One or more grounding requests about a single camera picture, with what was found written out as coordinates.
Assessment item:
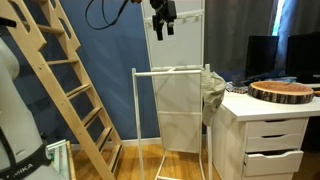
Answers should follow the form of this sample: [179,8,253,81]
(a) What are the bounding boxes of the round wood slab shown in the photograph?
[247,80,316,105]

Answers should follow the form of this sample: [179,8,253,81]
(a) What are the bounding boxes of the white green box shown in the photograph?
[45,139,78,180]

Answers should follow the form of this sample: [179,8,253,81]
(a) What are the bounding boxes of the grey cloth on rack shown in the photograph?
[200,68,228,128]

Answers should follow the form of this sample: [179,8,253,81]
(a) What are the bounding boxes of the grey curtain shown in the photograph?
[203,0,320,74]

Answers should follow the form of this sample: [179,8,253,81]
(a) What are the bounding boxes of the white desk drawer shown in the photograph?
[246,117,310,138]
[242,149,305,177]
[245,132,306,154]

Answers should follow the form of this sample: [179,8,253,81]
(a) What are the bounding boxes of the white desk with drawers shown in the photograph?
[211,89,320,180]

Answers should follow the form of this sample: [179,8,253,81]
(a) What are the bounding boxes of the colourful small desk items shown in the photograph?
[226,81,250,95]

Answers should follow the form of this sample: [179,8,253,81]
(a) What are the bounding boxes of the black computer monitor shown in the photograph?
[244,34,280,82]
[285,31,320,85]

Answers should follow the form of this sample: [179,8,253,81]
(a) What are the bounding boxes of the wooden ladder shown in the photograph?
[0,0,125,180]

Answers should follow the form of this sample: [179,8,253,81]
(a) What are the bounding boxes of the white clothes rack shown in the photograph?
[131,63,215,180]

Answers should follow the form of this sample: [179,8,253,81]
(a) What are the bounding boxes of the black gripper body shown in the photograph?
[148,0,178,25]

